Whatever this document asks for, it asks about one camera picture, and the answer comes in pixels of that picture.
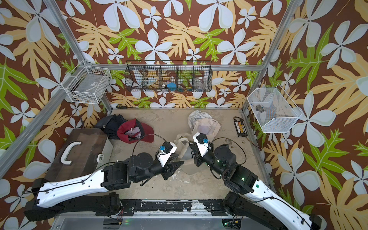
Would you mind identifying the brown lidded storage box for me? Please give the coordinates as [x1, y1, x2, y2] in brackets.
[45, 128, 113, 182]

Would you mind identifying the small dark object in basket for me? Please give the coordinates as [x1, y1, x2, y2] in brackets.
[255, 104, 265, 113]

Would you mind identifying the white mesh basket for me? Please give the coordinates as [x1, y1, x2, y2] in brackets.
[247, 84, 302, 133]

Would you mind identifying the cream pink baseball cap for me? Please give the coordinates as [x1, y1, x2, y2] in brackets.
[192, 118, 221, 142]

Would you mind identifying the black wire basket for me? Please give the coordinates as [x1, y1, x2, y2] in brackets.
[123, 60, 213, 93]

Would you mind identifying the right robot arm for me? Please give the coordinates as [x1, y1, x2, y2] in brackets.
[189, 142, 322, 230]

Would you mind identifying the black baseball cap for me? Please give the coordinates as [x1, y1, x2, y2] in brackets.
[94, 115, 127, 140]

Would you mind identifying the white wire basket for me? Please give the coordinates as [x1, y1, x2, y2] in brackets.
[62, 61, 112, 104]

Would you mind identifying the black orange device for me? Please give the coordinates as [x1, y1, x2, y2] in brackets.
[234, 120, 248, 137]

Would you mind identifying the maroon baseball cap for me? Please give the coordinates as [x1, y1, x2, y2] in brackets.
[117, 119, 154, 144]

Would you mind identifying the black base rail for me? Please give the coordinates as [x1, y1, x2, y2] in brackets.
[96, 199, 226, 217]

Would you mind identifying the beige baseball cap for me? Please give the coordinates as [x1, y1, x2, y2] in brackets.
[174, 133, 202, 175]

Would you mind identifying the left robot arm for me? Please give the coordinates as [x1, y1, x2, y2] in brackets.
[24, 152, 184, 221]

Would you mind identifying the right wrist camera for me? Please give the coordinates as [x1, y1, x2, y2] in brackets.
[193, 132, 210, 157]

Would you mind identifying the blue object in basket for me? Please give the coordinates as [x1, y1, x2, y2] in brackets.
[167, 82, 177, 90]

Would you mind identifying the white baseball cap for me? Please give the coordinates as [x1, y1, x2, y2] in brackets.
[188, 110, 212, 129]

